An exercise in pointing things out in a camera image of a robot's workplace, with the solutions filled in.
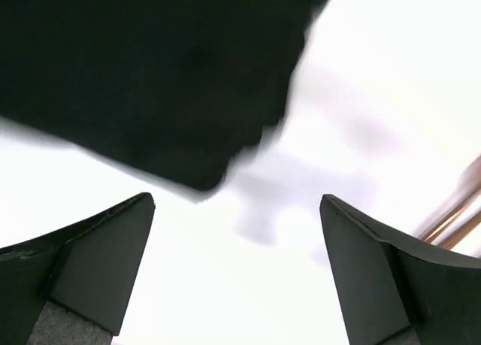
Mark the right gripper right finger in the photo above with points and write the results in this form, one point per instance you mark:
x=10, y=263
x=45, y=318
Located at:
x=396, y=289

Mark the copper knife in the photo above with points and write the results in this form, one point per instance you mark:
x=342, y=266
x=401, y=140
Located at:
x=461, y=233

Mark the copper fork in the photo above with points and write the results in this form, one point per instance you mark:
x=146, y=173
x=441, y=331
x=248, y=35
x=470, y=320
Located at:
x=465, y=194

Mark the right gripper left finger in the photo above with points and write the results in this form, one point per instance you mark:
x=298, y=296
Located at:
x=73, y=285

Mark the black cloth placemat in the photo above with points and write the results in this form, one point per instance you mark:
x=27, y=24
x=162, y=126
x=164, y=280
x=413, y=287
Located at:
x=174, y=88

